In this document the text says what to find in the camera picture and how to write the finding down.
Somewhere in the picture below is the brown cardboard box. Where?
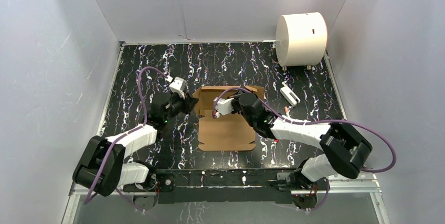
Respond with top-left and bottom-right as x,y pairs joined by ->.
193,86 -> 257,152

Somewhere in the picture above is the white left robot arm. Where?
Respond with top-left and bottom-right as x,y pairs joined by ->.
72,92 -> 199,197

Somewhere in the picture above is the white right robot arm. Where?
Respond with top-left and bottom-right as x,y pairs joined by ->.
230,91 -> 373,189

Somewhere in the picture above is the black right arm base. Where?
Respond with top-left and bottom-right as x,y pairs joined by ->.
269,172 -> 331,212

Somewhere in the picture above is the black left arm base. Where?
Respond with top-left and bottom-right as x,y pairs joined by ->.
122,172 -> 175,214

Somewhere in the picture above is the white plastic clip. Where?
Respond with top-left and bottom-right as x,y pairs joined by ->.
280,81 -> 301,106

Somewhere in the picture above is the white cylindrical container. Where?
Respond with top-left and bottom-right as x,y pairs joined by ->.
275,12 -> 328,67

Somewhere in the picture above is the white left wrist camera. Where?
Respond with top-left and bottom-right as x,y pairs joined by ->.
169,77 -> 186,99

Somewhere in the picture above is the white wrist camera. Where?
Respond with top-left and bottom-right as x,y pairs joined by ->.
169,77 -> 186,99
213,98 -> 234,118

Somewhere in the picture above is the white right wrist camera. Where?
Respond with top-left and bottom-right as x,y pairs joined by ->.
213,98 -> 234,118

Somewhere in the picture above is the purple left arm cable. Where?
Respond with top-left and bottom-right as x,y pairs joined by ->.
83,66 -> 175,212

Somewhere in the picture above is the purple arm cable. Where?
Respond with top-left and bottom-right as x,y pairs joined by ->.
83,66 -> 175,212
212,87 -> 397,212

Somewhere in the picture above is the aluminium front rail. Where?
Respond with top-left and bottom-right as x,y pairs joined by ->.
62,168 -> 389,223

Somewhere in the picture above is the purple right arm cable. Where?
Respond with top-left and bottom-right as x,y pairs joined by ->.
212,87 -> 397,212

